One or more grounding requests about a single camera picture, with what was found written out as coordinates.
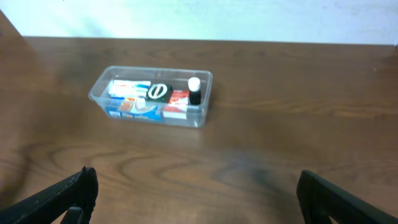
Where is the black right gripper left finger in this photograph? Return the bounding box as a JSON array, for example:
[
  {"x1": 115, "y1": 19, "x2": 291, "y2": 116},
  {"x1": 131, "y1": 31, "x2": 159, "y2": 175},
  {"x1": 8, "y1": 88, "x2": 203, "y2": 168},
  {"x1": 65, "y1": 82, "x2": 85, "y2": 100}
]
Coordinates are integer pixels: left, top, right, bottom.
[{"x1": 1, "y1": 167, "x2": 98, "y2": 224}]

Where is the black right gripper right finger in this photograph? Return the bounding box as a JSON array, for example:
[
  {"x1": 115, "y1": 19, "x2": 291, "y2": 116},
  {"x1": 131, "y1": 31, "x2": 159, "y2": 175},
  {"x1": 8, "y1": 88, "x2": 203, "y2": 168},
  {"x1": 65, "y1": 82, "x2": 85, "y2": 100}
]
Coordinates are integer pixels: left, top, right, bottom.
[{"x1": 296, "y1": 170, "x2": 397, "y2": 224}]

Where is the blue fever patch box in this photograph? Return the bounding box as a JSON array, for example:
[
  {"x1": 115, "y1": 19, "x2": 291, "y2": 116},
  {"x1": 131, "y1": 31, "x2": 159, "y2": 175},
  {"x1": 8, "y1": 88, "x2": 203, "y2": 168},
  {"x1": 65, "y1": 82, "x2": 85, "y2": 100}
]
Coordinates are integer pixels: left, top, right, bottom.
[{"x1": 101, "y1": 98, "x2": 162, "y2": 122}]

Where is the white Panadol caplets box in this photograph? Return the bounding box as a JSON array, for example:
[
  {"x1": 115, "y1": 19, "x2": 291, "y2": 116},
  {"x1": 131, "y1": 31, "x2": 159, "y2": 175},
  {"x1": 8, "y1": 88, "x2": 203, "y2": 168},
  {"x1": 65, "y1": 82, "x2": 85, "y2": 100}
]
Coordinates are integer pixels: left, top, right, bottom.
[{"x1": 108, "y1": 80, "x2": 151, "y2": 99}]

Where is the red medicine box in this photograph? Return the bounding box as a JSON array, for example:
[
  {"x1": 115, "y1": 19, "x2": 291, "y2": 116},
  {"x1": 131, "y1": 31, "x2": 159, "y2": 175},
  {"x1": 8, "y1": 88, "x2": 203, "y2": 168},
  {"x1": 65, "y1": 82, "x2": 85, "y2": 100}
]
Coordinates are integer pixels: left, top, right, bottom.
[{"x1": 163, "y1": 90, "x2": 189, "y2": 119}]

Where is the green Zam-Buk box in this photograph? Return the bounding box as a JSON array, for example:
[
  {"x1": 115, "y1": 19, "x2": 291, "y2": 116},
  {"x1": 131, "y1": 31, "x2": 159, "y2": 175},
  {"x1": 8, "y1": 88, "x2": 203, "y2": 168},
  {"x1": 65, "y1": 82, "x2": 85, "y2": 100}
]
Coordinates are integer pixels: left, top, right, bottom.
[{"x1": 146, "y1": 83, "x2": 174, "y2": 103}]

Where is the dark bottle white cap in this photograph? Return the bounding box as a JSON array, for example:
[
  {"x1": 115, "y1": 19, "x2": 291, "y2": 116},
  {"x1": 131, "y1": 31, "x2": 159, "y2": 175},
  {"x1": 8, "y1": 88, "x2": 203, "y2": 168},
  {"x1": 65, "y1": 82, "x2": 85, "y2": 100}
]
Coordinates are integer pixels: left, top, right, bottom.
[{"x1": 188, "y1": 77, "x2": 201, "y2": 105}]

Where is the clear plastic container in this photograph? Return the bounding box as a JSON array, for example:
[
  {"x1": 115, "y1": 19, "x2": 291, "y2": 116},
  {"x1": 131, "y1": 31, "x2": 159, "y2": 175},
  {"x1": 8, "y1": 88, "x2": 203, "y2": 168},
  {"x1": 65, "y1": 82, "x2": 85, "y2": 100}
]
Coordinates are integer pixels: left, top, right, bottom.
[{"x1": 88, "y1": 66, "x2": 213, "y2": 128}]

